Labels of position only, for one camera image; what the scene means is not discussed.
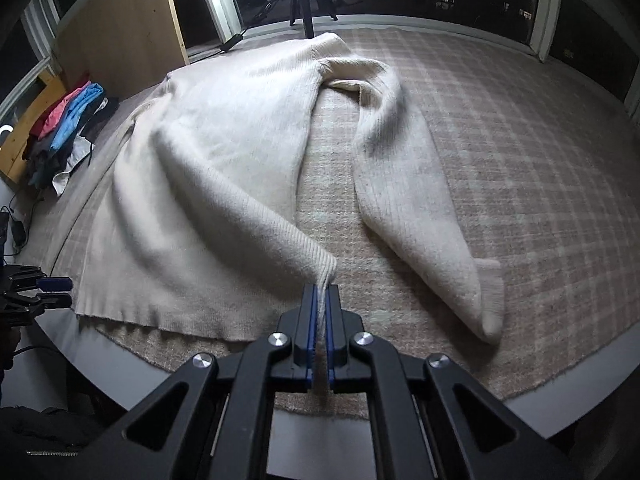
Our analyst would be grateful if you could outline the dark folded garments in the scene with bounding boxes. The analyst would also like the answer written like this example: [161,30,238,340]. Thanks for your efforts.
[27,96,119,190]

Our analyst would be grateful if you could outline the blue folded garment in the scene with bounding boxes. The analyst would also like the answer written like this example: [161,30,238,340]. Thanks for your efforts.
[48,82,104,153]

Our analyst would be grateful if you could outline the cream knitted sweater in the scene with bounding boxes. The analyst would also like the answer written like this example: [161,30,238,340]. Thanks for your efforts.
[75,32,504,344]

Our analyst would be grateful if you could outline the large light wooden board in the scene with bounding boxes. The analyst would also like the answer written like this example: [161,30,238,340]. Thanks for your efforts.
[53,0,189,99]

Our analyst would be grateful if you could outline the small orange wooden board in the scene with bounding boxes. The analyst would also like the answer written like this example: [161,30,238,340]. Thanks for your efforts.
[1,72,66,188]

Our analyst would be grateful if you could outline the beige plaid table mat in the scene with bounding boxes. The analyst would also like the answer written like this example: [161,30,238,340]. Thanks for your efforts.
[23,29,639,399]

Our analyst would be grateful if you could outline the black light tripod stand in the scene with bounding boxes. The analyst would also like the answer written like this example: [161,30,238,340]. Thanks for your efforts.
[287,0,340,40]

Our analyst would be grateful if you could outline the white folded garment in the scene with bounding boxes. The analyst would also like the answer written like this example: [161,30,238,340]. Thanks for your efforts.
[51,136,94,198]

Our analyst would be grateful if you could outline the pink folded garment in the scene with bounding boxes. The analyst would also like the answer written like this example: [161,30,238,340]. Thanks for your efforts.
[29,78,91,141]

